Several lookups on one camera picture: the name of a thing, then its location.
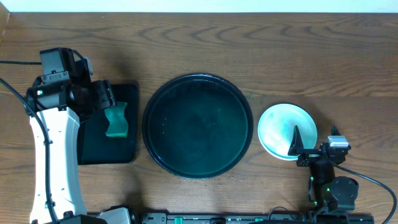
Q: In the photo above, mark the green scouring sponge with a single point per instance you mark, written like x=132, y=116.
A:
x=118, y=125

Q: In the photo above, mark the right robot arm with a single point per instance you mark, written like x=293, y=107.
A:
x=329, y=193

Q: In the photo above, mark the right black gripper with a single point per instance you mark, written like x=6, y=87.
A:
x=296, y=149

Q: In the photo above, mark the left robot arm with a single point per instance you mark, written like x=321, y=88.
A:
x=58, y=197

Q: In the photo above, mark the mint green plate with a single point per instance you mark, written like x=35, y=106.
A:
x=276, y=128

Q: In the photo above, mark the rectangular black tray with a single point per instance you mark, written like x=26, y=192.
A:
x=94, y=147

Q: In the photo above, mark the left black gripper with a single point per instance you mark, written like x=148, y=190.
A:
x=106, y=94

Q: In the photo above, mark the round black tray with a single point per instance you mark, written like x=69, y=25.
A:
x=197, y=126

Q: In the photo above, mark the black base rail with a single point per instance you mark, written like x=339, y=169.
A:
x=163, y=218

